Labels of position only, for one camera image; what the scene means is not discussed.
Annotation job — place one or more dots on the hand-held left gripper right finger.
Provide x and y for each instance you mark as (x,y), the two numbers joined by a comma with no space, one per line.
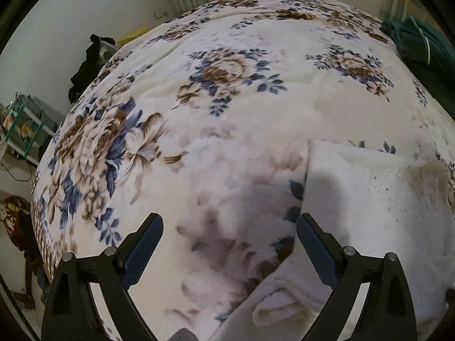
(320,252)

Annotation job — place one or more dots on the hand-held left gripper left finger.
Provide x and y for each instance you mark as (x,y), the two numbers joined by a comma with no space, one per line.
(142,247)

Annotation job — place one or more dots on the white fluffy garment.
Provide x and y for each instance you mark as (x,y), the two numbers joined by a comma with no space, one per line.
(373,220)

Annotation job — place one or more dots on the black hanging clothes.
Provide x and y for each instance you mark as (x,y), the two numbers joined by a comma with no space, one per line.
(87,65)

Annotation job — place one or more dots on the dark green clothes pile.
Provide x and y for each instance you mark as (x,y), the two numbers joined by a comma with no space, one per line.
(417,39)

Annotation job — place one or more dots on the brown patterned bag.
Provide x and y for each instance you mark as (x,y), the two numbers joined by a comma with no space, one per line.
(14,220)

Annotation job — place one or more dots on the floral printed blanket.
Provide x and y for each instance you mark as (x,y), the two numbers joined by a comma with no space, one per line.
(220,106)

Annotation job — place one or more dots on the yellow box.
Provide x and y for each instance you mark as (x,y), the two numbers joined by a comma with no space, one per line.
(133,35)

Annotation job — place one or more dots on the green frame rack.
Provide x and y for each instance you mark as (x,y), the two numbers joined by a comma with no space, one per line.
(25,124)

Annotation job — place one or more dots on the wall socket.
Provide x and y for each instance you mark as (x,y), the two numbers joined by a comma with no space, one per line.
(160,13)

